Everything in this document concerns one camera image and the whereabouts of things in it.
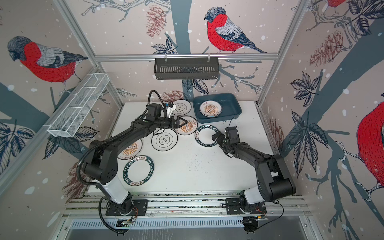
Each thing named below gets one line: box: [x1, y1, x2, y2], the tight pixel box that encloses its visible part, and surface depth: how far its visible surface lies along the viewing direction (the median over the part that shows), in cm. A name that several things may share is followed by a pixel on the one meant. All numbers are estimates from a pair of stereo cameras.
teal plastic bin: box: [192, 92, 242, 124], surface depth 120 cm
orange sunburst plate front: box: [199, 100, 223, 117], surface depth 119 cm
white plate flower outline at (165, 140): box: [151, 128, 178, 152], surface depth 100 cm
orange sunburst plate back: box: [174, 115, 198, 136], surface depth 106 cm
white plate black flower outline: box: [171, 99, 192, 116], surface depth 121 cm
